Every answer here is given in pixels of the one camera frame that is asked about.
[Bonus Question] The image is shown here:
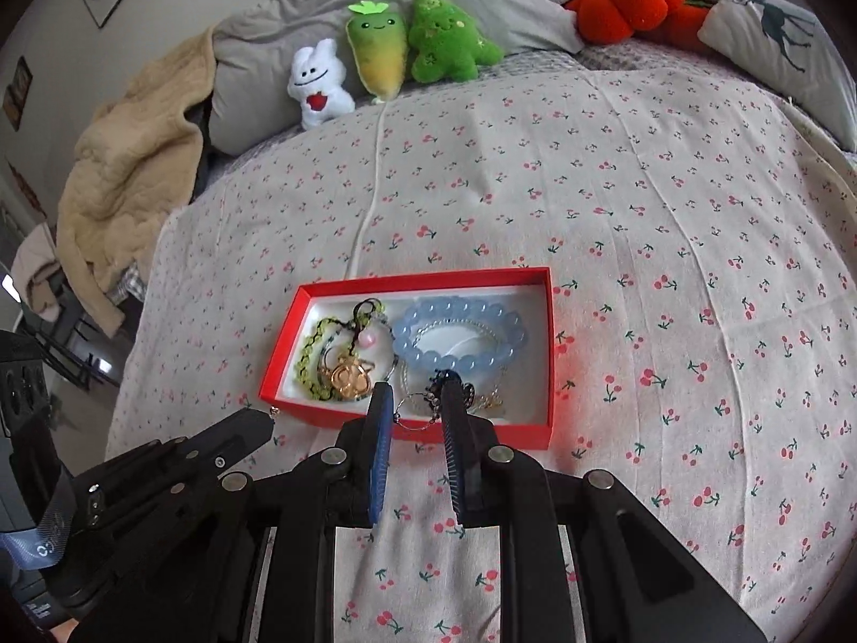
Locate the green beaded bracelet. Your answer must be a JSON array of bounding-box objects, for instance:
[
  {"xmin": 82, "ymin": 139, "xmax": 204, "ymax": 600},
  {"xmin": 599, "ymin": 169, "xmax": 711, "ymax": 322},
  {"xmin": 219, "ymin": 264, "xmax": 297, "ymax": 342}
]
[{"xmin": 293, "ymin": 299, "xmax": 391, "ymax": 405}]

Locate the blue bead bracelet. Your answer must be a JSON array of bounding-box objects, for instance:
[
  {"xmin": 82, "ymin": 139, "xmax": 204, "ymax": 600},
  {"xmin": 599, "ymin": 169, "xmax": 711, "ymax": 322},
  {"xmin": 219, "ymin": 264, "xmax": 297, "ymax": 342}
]
[{"xmin": 389, "ymin": 295, "xmax": 530, "ymax": 376}]

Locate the black hair claw clip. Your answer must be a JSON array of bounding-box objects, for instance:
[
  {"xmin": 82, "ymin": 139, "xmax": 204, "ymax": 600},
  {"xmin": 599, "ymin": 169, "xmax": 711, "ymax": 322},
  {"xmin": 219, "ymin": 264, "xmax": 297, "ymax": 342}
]
[{"xmin": 426, "ymin": 370, "xmax": 475, "ymax": 414}]

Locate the gold flower charm keychain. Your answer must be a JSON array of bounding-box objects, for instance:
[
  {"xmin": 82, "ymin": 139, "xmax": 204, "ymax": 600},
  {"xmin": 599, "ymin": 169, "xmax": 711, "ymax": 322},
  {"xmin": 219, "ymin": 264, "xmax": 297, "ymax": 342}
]
[{"xmin": 317, "ymin": 297, "xmax": 385, "ymax": 402}]

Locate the red jewelry box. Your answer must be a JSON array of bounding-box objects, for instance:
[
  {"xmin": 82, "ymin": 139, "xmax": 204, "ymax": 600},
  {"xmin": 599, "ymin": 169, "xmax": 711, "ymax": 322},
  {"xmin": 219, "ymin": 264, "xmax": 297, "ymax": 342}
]
[{"xmin": 260, "ymin": 267, "xmax": 555, "ymax": 448}]

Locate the left human hand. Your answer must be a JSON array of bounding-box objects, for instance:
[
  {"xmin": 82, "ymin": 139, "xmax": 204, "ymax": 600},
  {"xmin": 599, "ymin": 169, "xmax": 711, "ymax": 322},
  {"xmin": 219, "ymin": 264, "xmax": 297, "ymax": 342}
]
[{"xmin": 47, "ymin": 618, "xmax": 78, "ymax": 643}]

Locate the beige quilted blanket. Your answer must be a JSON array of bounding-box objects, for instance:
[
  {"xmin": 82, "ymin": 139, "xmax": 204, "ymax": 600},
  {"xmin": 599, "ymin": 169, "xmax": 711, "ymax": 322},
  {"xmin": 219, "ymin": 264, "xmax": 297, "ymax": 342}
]
[{"xmin": 57, "ymin": 29, "xmax": 216, "ymax": 337}]

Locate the cherry print bed sheet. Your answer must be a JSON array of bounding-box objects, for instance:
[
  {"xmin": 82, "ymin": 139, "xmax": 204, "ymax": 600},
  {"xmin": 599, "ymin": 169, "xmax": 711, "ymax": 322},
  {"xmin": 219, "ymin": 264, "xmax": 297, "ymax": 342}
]
[{"xmin": 108, "ymin": 49, "xmax": 855, "ymax": 641}]

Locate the white bunny plush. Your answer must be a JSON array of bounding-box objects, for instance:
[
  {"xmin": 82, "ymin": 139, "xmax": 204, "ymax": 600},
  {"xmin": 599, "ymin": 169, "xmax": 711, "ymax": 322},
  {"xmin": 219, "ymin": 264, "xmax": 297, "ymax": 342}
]
[{"xmin": 288, "ymin": 38, "xmax": 356, "ymax": 131}]

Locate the green tree plush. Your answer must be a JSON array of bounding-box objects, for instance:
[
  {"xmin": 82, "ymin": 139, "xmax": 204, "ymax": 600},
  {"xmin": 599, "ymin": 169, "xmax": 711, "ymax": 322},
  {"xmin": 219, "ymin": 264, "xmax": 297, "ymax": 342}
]
[{"xmin": 408, "ymin": 0, "xmax": 504, "ymax": 84}]

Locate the green carrot plush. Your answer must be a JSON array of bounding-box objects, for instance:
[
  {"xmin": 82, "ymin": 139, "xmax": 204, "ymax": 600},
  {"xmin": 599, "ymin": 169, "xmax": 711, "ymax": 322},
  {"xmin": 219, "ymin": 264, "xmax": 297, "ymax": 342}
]
[{"xmin": 345, "ymin": 0, "xmax": 408, "ymax": 103}]

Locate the grey pillow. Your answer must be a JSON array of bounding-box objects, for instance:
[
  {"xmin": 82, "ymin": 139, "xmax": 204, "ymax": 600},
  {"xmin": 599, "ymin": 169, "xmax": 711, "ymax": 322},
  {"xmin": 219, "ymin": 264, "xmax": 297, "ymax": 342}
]
[{"xmin": 209, "ymin": 0, "xmax": 582, "ymax": 155}]

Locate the red persimmon plush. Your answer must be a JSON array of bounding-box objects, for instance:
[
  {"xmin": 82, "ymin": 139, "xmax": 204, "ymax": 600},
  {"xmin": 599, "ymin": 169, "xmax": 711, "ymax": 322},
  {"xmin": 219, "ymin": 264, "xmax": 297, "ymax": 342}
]
[{"xmin": 563, "ymin": 0, "xmax": 713, "ymax": 55}]

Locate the deer print pillow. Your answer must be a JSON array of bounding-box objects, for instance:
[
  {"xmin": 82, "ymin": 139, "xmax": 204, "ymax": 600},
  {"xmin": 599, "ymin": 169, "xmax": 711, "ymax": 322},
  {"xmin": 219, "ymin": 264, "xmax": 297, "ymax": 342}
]
[{"xmin": 697, "ymin": 0, "xmax": 855, "ymax": 153}]

